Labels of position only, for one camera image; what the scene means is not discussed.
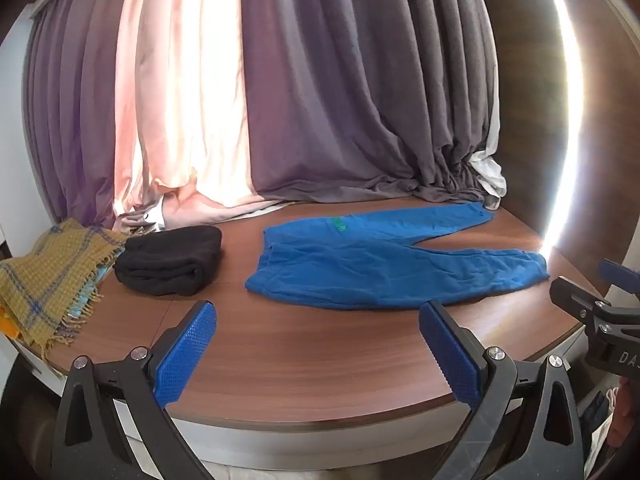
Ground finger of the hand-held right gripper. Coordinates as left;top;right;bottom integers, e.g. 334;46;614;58
600;259;640;288
550;276;613;323

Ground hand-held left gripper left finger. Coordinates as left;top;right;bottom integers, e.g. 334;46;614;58
52;300;218;480

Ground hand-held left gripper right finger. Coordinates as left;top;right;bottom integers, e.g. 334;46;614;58
419;300;583;480

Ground blue pants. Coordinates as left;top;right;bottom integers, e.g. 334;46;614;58
245;201;551;311

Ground person's right hand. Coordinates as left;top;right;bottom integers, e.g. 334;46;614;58
606;375;635;448

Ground black folded garment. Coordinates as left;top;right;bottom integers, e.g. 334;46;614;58
114;226;223;297

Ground light blue cloth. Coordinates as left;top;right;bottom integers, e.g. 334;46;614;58
70;265;108;321

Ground yellow plaid fringed scarf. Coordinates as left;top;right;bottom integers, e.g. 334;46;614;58
0;219;128;366

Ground orange cloth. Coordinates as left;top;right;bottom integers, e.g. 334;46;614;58
0;310;23;341

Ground pink curtain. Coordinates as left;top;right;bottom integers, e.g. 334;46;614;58
112;0;291;233

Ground purple-grey curtain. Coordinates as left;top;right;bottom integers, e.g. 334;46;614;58
22;0;131;231

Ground grey curtain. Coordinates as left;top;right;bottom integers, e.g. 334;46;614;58
240;0;501;211

